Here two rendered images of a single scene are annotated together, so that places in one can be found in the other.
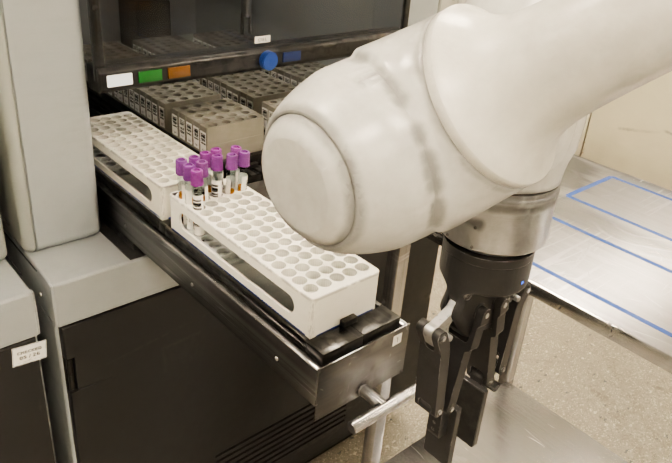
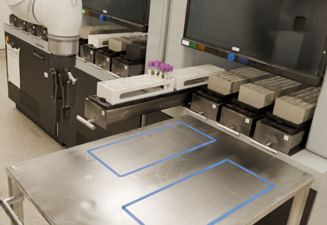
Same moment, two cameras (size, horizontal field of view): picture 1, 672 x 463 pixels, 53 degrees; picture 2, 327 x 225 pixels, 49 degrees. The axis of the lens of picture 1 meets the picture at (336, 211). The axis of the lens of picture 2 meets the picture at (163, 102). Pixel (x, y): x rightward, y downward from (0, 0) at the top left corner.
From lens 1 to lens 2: 142 cm
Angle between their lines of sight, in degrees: 79
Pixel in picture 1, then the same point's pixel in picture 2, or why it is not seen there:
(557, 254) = (154, 141)
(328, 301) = (99, 87)
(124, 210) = not seen: hidden behind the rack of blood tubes
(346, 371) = (90, 107)
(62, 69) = (179, 35)
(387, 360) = (100, 118)
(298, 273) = (111, 82)
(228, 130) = (216, 79)
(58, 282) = not seen: hidden behind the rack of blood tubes
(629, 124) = not seen: outside the picture
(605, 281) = (131, 147)
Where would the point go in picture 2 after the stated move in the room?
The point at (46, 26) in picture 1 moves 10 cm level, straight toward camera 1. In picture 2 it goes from (178, 21) to (157, 20)
